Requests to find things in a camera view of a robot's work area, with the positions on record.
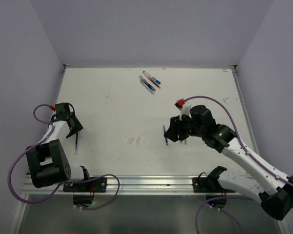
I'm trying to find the clear blue pen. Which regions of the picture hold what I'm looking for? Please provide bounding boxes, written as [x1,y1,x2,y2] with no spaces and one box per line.
[138,76,155,95]

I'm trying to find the blue capped pen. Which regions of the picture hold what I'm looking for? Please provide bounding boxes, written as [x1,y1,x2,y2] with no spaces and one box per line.
[143,71,161,84]

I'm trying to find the dark blue pen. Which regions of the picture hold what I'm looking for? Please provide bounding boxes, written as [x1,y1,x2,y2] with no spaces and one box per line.
[140,78,155,91]

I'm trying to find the aluminium front rail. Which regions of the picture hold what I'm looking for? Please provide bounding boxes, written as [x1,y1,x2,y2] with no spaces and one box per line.
[21,173,278,195]

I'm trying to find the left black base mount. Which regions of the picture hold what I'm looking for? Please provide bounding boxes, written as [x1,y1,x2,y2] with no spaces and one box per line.
[63,177,107,208]

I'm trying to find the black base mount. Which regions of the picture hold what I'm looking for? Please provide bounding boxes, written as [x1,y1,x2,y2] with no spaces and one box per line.
[63,177,107,208]
[192,172,235,193]

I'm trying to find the red ink pen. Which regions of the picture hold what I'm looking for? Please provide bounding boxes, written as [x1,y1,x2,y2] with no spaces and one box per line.
[146,76,161,89]

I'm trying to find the aluminium rail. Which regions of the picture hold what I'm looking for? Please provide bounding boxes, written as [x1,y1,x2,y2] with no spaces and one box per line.
[229,65,259,154]
[21,173,278,195]

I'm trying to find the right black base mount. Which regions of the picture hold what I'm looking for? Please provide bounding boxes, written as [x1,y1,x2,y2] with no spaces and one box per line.
[192,172,235,193]

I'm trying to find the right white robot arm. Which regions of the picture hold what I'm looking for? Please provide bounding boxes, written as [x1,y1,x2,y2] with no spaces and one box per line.
[164,102,293,220]

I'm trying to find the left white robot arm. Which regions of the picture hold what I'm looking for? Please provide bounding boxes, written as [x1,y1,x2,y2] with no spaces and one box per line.
[26,102,92,192]

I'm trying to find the light blue pen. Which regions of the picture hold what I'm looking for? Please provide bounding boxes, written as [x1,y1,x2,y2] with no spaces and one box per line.
[162,124,169,146]

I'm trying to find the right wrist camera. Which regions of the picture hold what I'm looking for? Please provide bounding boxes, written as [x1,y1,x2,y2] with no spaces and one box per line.
[175,99,191,121]

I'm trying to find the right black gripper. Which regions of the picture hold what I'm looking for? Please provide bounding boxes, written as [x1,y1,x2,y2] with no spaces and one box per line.
[164,111,205,141]

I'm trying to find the aluminium right side rail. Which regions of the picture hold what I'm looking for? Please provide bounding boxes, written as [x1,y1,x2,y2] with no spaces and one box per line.
[229,65,259,154]

